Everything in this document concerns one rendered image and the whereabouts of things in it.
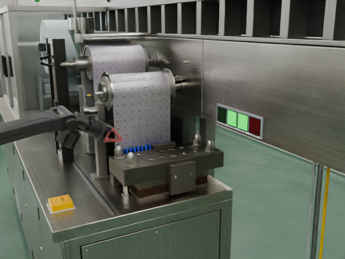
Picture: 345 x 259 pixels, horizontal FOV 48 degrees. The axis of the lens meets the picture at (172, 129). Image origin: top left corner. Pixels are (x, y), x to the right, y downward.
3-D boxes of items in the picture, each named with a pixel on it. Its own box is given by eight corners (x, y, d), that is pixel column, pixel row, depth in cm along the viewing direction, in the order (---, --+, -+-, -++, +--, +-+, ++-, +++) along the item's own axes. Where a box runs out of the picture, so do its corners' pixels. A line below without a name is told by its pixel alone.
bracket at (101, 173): (89, 176, 158) (84, 102, 150) (104, 173, 161) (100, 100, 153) (93, 180, 154) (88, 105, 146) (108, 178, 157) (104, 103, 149)
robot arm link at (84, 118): (75, 113, 134) (73, 108, 139) (66, 130, 135) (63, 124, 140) (93, 121, 137) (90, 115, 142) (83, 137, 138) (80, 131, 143)
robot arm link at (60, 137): (70, 118, 128) (56, 106, 132) (54, 148, 129) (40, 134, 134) (94, 125, 138) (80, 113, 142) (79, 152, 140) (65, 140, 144)
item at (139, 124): (115, 153, 148) (112, 106, 143) (170, 144, 158) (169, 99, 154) (115, 153, 148) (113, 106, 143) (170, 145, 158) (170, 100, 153)
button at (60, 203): (48, 204, 134) (48, 198, 133) (69, 200, 137) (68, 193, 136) (52, 213, 128) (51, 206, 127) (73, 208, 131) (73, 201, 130)
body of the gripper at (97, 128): (103, 143, 139) (84, 135, 135) (95, 136, 148) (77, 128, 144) (111, 127, 139) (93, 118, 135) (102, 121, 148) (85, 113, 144)
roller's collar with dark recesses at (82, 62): (73, 71, 167) (72, 55, 166) (87, 70, 170) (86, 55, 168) (77, 72, 162) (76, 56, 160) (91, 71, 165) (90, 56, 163)
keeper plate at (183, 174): (168, 193, 139) (168, 164, 136) (192, 187, 144) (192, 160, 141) (171, 196, 137) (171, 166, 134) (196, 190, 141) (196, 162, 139)
